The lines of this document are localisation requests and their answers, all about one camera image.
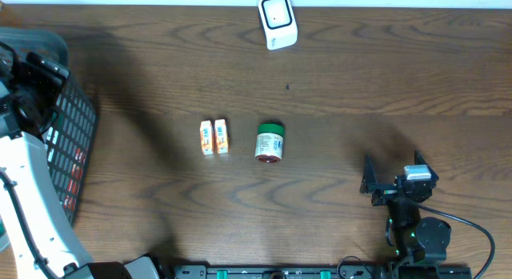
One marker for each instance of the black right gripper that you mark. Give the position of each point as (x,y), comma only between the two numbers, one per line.
(385,193)

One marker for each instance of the green packet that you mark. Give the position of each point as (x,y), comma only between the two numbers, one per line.
(269,143)

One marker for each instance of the orange tissue pack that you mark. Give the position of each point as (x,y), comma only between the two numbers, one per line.
(221,136)
(206,137)

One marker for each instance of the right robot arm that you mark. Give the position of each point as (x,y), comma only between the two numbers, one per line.
(420,242)

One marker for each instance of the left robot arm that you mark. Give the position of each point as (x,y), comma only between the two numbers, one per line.
(39,232)

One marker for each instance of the white barcode scanner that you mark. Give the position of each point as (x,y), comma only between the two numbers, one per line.
(278,23)

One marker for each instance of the grey plastic mesh basket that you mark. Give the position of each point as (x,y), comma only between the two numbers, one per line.
(41,96)

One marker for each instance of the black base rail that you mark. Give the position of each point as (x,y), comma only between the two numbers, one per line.
(348,270)

